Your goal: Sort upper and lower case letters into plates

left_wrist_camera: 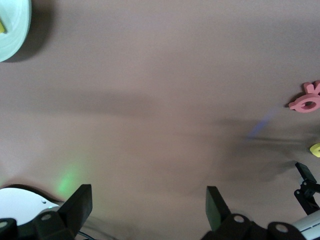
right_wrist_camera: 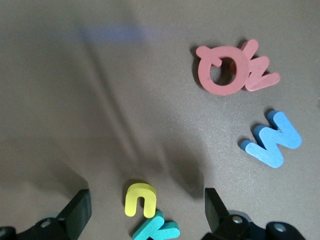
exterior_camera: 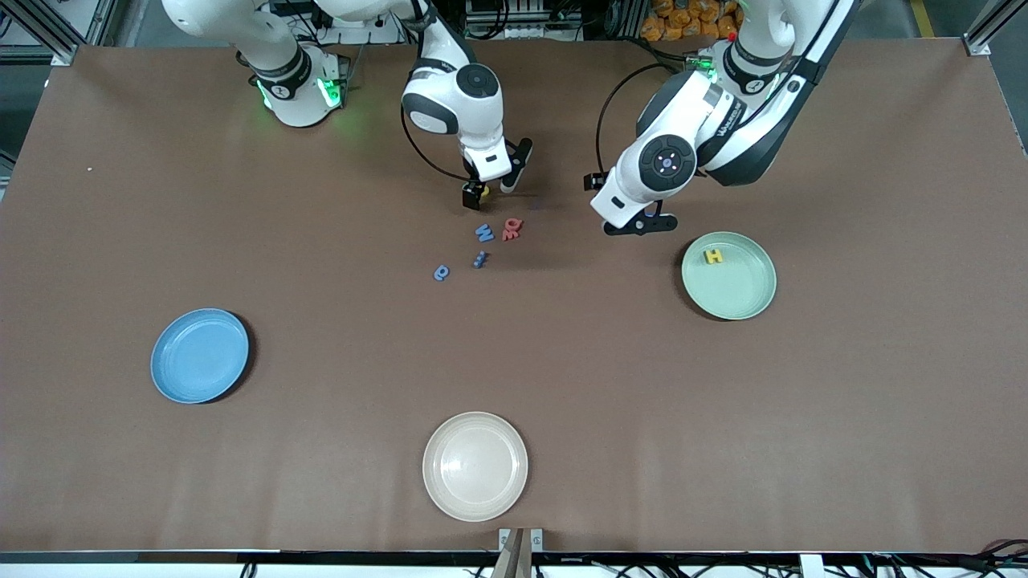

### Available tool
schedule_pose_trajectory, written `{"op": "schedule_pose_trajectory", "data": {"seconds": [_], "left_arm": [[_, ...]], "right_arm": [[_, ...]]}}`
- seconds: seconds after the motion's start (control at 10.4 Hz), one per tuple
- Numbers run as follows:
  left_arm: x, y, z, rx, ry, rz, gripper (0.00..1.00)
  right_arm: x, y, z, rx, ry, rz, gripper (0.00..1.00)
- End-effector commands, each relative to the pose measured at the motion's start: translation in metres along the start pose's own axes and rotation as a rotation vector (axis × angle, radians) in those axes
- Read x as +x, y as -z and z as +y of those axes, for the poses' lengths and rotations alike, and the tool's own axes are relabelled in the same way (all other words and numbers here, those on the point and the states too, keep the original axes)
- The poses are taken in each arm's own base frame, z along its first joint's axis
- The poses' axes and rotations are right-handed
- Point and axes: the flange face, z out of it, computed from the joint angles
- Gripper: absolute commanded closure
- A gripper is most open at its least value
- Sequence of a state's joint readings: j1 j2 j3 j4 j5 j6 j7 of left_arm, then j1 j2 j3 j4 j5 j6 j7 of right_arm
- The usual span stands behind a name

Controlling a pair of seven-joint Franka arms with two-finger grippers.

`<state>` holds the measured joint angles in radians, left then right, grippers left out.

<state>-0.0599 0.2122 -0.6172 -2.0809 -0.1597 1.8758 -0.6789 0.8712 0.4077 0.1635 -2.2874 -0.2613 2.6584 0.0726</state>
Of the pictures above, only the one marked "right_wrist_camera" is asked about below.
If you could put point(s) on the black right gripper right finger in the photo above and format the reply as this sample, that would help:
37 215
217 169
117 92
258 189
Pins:
216 215

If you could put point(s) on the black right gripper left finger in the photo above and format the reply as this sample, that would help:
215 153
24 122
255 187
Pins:
75 215

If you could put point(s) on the yellow lowercase letter u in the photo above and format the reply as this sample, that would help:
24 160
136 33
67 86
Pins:
130 200

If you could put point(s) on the red capital letter Q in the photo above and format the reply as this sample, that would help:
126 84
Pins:
207 75

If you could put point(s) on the red lowercase letter w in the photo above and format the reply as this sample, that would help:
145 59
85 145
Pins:
262 80

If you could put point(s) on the teal capital letter R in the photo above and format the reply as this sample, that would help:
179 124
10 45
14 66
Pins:
160 231

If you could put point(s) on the blue capital letter W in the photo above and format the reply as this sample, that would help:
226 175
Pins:
270 147

